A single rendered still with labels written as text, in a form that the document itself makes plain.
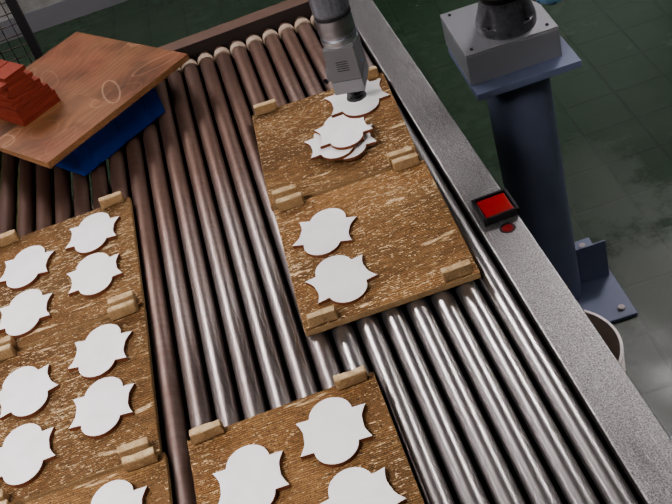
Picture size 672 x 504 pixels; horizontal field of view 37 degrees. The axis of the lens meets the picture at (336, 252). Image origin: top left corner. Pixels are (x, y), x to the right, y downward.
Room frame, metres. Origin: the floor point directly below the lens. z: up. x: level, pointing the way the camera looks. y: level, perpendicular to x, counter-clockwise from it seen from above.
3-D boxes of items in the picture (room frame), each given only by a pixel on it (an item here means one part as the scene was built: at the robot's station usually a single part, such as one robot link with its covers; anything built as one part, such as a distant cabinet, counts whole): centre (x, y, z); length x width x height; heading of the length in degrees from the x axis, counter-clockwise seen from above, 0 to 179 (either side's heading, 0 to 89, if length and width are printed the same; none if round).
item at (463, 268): (1.41, -0.20, 0.95); 0.06 x 0.02 x 0.03; 89
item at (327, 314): (1.41, 0.07, 0.95); 0.06 x 0.02 x 0.03; 89
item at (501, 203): (1.58, -0.34, 0.92); 0.06 x 0.06 x 0.01; 2
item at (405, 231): (1.61, -0.07, 0.93); 0.41 x 0.35 x 0.02; 179
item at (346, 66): (1.83, -0.14, 1.23); 0.10 x 0.09 x 0.16; 71
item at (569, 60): (2.21, -0.59, 0.44); 0.38 x 0.38 x 0.87; 89
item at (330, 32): (1.83, -0.15, 1.30); 0.08 x 0.08 x 0.05
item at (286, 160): (2.03, -0.08, 0.93); 0.41 x 0.35 x 0.02; 178
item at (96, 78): (2.52, 0.55, 1.03); 0.50 x 0.50 x 0.02; 39
